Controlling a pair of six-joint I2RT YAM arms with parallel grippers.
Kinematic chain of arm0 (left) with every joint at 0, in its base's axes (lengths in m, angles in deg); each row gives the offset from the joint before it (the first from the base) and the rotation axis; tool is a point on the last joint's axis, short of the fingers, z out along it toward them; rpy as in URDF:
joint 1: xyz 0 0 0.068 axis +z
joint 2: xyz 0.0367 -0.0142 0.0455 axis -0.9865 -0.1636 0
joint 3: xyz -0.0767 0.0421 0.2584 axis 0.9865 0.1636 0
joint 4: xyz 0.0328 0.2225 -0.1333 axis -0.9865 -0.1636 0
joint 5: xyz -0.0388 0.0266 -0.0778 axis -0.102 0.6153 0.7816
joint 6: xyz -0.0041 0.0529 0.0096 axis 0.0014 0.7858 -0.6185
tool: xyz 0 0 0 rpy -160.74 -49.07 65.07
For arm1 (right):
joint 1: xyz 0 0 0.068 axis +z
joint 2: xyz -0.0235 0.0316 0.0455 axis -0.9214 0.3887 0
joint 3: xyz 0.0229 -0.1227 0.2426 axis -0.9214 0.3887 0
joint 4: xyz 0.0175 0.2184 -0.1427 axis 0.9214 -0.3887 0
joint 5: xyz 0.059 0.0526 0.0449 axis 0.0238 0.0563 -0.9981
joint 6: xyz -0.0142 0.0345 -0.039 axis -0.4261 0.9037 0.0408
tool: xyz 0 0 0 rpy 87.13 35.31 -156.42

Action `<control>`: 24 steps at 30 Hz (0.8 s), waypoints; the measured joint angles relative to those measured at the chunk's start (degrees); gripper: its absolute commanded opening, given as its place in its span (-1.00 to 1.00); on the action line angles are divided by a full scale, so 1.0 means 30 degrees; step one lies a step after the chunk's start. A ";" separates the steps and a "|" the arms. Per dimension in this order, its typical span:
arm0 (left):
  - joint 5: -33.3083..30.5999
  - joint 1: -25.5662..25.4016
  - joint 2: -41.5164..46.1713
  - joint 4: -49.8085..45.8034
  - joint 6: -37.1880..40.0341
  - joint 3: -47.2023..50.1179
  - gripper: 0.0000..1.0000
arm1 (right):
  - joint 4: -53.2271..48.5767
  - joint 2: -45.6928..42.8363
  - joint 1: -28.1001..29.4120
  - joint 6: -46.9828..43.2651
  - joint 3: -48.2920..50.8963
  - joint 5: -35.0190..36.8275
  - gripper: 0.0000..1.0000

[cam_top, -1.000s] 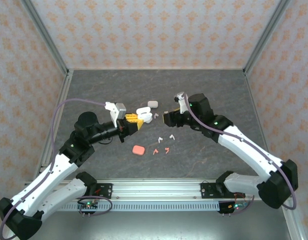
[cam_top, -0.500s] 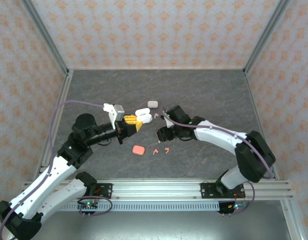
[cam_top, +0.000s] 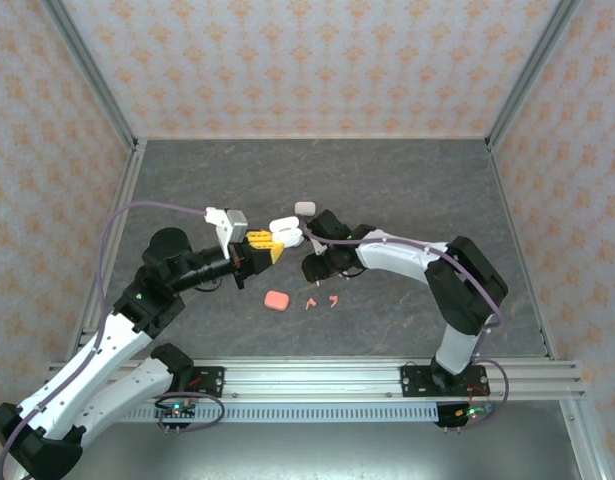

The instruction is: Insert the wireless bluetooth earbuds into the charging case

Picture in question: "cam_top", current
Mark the white earbud charging case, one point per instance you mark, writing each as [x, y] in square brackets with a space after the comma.
[287, 235]
[305, 208]

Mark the pink earbud charging case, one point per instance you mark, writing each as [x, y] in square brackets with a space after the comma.
[277, 300]

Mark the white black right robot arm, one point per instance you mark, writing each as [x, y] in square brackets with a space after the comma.
[402, 260]

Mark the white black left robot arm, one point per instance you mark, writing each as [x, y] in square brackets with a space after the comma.
[82, 370]

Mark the small controller circuit board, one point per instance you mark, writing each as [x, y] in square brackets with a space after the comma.
[469, 413]
[177, 412]

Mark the grey metal panel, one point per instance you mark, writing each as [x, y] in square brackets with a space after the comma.
[312, 450]

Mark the aluminium table edge rail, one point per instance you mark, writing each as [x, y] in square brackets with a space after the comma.
[519, 250]
[112, 235]

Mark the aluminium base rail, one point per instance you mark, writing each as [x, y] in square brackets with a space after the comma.
[312, 380]

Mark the aluminium corner post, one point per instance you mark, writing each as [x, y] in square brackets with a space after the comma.
[87, 70]
[532, 70]

